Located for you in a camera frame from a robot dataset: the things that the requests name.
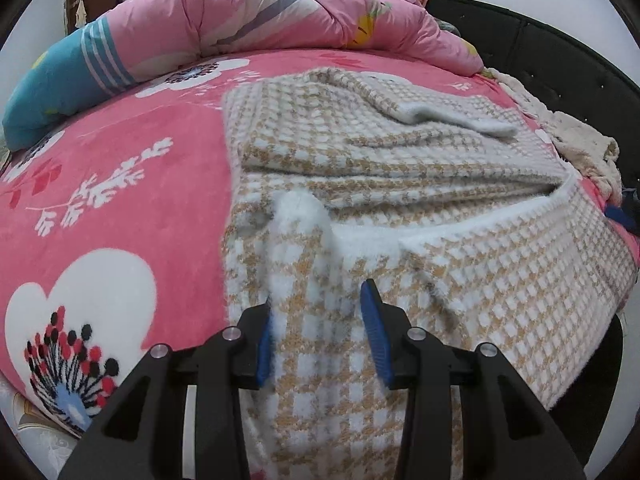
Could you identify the black bed frame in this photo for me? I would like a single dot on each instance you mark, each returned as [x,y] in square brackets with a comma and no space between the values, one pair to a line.
[550,55]

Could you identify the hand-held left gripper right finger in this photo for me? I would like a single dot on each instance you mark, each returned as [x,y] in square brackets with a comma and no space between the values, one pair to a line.
[375,335]

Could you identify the patterned mattress sheet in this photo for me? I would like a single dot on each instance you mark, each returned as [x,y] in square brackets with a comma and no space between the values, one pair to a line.
[35,440]

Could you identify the pink and blue quilt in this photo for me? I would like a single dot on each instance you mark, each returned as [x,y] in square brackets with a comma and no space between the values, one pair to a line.
[260,10]

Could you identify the beige white checked knit coat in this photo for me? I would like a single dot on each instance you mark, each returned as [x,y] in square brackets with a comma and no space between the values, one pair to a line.
[400,175]

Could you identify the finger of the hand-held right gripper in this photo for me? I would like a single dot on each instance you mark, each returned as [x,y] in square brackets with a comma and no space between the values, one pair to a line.
[620,217]

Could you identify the cream lace cloth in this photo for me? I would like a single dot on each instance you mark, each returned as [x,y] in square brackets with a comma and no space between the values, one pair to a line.
[575,135]

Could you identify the pink floral blanket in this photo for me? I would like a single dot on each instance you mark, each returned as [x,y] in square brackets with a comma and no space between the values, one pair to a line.
[125,200]

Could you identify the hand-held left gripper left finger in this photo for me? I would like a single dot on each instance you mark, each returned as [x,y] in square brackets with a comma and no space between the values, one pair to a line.
[264,347]

